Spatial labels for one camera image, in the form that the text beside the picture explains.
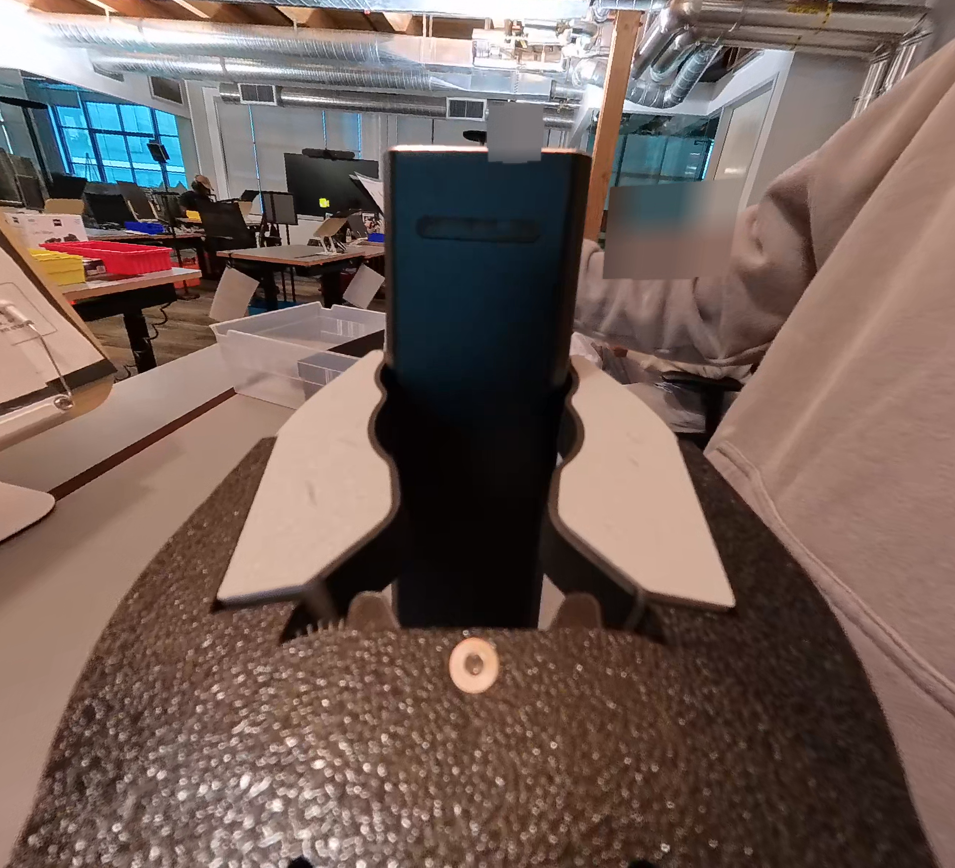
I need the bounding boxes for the wooden post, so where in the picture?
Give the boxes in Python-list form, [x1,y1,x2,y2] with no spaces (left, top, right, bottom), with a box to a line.
[584,10,644,243]

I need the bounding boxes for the yellow plastic bin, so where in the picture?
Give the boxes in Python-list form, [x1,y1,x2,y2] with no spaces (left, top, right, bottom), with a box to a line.
[28,248,87,286]

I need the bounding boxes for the white stand base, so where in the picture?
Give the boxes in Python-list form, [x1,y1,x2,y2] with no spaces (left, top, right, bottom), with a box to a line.
[0,484,57,544]

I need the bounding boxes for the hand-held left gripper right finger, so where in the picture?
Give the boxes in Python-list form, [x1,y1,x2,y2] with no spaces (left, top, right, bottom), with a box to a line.
[548,358,737,634]

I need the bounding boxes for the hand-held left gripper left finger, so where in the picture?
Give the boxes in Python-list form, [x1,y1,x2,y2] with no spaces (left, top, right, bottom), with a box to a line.
[215,350,404,626]

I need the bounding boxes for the brown top work table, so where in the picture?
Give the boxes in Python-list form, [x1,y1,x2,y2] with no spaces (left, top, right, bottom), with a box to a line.
[61,265,202,373]
[216,242,385,310]

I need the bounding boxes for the blue tinted window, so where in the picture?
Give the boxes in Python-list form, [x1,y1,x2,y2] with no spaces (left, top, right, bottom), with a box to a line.
[56,100,184,186]

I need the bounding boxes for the large black monitor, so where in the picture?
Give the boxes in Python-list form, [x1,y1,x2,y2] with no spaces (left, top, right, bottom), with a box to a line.
[284,152,380,216]

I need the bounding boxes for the clear plastic bin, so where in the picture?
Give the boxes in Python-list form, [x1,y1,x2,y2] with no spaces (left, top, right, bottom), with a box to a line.
[210,303,386,410]

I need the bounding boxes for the person's right forearm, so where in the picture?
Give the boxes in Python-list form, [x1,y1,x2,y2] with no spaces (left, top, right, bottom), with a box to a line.
[573,137,859,380]

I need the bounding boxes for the red plastic bin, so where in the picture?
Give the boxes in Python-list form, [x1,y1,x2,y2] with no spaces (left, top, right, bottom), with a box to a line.
[41,239,174,277]

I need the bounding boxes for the white product box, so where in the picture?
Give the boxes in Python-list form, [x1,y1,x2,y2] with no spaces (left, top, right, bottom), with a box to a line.
[0,210,89,246]

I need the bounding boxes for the black multi-port usb hub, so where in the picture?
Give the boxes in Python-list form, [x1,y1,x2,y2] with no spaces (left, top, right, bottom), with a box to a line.
[382,146,592,632]

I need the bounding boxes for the hanging white sheet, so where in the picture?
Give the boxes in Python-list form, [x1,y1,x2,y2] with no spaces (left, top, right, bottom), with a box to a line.
[343,264,385,310]
[210,266,258,321]

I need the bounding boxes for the document board with printed sheet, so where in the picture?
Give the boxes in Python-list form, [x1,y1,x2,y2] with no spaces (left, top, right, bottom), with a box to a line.
[0,212,118,429]

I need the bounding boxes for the black office chair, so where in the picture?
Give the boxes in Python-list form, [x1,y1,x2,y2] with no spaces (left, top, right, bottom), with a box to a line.
[200,200,256,258]

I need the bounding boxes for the silver bent pipes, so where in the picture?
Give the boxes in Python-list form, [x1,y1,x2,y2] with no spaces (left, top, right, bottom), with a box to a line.
[627,0,934,108]

